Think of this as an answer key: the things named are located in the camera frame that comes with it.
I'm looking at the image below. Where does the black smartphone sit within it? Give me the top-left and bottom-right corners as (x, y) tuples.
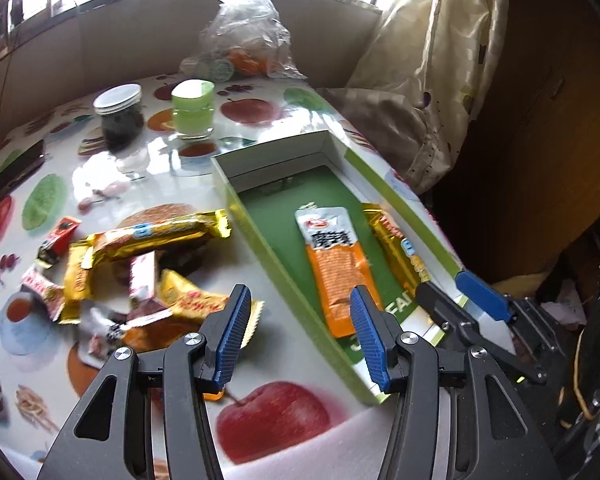
(0, 139), (47, 212)

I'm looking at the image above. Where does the dark wooden cabinet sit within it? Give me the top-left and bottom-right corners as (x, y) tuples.
(427, 0), (600, 283)

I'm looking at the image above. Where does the orange brown snack packet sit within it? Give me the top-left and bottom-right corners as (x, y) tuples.
(122, 300), (267, 402)

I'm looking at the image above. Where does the fruit print table cover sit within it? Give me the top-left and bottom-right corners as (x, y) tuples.
(0, 72), (463, 480)

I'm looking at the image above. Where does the cream patterned curtain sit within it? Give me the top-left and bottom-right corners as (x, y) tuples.
(317, 0), (518, 196)

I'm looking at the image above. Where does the yellow peanut candy packet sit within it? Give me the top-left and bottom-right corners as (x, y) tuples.
(61, 240), (100, 324)

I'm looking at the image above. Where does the yellow and orange snack packet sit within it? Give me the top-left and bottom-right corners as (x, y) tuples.
(157, 269), (231, 322)

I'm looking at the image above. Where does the short gold snack bar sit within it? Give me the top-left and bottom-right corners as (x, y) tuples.
(362, 203), (432, 284)

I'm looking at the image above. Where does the white and black snack packet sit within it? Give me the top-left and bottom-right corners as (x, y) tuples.
(76, 305), (131, 362)

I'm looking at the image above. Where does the red and black snack packet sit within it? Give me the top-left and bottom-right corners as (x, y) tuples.
(34, 216), (82, 267)

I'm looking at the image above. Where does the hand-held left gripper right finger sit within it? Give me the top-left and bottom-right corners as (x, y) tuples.
(349, 285), (561, 480)

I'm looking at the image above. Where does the orange and white snack packet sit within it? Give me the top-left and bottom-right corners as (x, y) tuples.
(295, 205), (384, 339)

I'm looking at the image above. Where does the pink and white snack packet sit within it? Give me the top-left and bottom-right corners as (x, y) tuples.
(128, 250), (159, 312)

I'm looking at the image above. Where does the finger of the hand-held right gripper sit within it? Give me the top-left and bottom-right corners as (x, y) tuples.
(416, 281), (548, 387)
(454, 269), (565, 359)

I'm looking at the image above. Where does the yellow cable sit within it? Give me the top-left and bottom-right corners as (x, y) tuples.
(572, 327), (600, 422)

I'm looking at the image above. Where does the orange packet in bag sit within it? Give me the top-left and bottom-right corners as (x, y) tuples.
(229, 47), (272, 77)

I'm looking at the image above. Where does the green and white cardboard box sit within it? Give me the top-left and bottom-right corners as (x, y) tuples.
(211, 130), (465, 406)

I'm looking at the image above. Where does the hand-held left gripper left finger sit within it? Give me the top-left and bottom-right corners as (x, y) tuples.
(37, 284), (253, 480)

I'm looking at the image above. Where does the dark jar with white lid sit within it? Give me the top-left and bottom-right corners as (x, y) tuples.
(93, 84), (146, 153)

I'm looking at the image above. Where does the clear plastic bag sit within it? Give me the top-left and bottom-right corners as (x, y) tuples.
(180, 0), (308, 81)

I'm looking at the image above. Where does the red and white snack packet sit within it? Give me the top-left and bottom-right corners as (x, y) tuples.
(19, 262), (67, 322)

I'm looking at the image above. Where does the green plastic jar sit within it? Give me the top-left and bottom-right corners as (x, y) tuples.
(171, 79), (216, 139)

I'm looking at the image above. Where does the long gold snack bar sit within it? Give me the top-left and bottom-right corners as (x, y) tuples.
(82, 209), (233, 272)

